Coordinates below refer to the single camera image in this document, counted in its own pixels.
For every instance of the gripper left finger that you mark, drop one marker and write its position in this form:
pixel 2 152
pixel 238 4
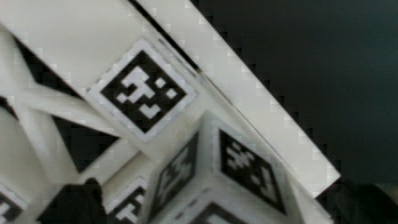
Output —
pixel 76 207

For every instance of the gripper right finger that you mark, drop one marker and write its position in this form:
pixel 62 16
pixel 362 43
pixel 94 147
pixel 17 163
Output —
pixel 359 203

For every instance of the white tagged cube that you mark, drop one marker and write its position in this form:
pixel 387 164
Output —
pixel 220 184

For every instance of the white chair back part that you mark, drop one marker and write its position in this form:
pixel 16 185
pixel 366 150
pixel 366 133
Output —
pixel 115 70

